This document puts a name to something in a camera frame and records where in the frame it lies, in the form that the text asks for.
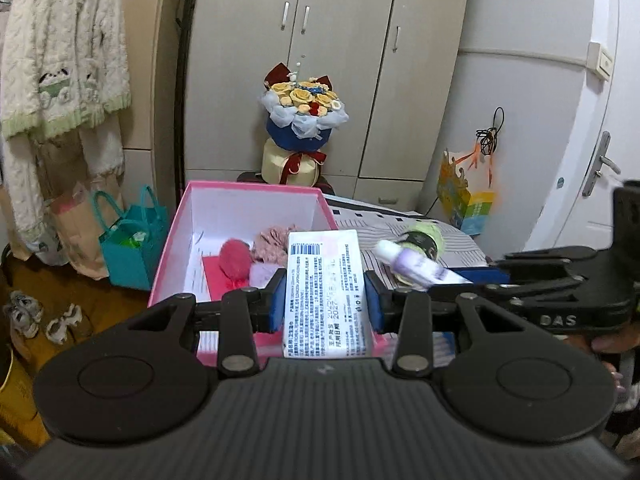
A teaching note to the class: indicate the cream pajama pants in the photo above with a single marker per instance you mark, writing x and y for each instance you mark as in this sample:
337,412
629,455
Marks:
100,150

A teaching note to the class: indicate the yellow flower bouquet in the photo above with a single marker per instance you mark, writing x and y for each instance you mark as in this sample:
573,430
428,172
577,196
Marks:
300,120

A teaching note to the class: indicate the red fluffy pompom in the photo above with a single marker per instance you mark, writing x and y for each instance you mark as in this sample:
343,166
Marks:
236,259

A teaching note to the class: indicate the light purple cloth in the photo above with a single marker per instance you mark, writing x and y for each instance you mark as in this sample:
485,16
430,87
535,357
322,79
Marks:
262,275

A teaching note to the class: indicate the green yarn ball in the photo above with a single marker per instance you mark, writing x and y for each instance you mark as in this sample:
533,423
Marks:
425,237

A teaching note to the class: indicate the white light switch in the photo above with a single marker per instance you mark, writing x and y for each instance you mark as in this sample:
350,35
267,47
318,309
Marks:
602,62

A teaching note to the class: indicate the person's right hand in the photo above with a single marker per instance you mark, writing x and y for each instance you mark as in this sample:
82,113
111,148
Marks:
612,345

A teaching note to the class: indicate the brown paper bag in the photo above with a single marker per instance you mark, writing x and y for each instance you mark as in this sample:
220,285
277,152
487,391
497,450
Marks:
75,240

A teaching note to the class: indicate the colourful paper gift bag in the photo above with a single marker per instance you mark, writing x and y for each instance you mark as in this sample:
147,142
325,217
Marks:
470,210

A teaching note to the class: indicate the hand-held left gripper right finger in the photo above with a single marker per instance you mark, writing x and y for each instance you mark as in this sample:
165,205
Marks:
372,305

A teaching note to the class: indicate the black vertical pole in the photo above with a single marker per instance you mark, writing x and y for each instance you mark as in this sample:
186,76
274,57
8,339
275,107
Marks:
182,85

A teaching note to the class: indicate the pink floral scrunchie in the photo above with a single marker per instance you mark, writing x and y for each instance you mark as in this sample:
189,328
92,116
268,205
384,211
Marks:
270,245

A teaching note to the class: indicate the pink cardboard box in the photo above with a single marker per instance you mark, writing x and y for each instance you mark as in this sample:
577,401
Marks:
240,210

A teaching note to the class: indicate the red envelope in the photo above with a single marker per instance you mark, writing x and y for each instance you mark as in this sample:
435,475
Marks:
215,280

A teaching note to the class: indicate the purple plush toy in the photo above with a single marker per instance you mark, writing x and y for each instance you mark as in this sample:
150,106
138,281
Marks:
425,265

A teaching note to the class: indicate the teal woven bag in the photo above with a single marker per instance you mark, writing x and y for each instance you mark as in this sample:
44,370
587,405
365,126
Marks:
130,265

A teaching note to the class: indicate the white door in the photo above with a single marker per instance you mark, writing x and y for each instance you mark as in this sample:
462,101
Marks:
575,220

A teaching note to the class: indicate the beige wardrobe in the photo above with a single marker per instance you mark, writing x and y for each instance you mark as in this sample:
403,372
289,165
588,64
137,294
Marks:
350,60

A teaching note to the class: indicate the white tissue packet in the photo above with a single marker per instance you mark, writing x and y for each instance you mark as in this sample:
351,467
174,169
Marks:
325,290

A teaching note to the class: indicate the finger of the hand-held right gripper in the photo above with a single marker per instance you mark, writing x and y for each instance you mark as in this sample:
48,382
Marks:
550,255
525,292

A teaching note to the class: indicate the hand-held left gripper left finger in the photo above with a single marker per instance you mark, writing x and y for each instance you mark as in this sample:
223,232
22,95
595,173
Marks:
274,305

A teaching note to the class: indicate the cream knitted cardigan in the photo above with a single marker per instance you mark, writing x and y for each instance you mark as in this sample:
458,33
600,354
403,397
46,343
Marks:
60,35

